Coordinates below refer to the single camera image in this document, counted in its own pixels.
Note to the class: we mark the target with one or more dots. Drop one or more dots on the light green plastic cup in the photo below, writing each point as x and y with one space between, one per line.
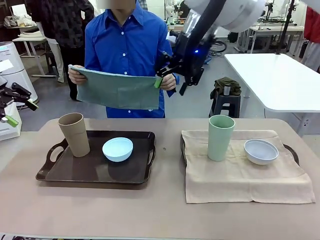
220 142

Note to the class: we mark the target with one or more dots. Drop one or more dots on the dark brown plastic tray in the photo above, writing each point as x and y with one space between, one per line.
87 170
292 153

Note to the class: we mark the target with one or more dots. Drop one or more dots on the silver metal can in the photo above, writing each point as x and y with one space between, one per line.
227 90

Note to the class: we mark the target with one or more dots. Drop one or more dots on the person in blue shirt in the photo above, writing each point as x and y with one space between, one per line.
125 45

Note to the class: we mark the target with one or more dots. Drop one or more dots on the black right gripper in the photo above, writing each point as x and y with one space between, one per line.
188 57

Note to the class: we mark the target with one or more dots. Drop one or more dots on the brown plastic cup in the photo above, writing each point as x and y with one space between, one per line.
76 135

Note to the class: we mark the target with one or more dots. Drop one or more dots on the black bottle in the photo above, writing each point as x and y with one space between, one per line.
302 48

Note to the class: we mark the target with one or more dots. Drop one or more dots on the white bowl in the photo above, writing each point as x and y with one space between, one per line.
261 153

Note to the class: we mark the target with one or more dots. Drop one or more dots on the person in red top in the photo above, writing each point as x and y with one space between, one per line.
312 30

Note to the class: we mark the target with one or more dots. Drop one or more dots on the light blue bowl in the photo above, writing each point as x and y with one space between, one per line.
117 150

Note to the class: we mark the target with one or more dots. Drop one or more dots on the beige cloth mat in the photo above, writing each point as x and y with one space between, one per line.
245 180

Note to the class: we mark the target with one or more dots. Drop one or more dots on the white table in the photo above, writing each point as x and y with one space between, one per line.
275 80

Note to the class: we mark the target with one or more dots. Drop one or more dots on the grey workbench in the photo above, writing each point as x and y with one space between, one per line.
270 28

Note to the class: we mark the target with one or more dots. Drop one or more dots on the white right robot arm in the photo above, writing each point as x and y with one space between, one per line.
237 12

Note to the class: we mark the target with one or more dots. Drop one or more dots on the person right hand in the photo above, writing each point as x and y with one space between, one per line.
76 76

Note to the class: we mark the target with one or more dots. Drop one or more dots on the white desk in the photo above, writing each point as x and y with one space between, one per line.
32 40

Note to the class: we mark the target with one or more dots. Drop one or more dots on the person in dark plaid shirt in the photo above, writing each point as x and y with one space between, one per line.
65 27

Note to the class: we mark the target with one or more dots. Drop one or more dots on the black plastic stool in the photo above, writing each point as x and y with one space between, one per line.
225 105

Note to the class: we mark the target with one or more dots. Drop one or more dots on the person left hand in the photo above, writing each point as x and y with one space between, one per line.
168 83

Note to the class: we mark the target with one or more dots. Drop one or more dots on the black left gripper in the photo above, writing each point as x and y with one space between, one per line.
5 100

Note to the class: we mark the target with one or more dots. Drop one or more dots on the teal green cloth mat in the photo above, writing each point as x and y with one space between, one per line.
117 92

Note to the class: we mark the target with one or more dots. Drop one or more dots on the black tripod stand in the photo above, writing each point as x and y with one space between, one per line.
285 27

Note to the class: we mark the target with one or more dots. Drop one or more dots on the person right forearm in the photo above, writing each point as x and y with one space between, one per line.
90 63

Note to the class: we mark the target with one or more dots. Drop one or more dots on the dark green bundled cloth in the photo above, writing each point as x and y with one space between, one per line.
233 85

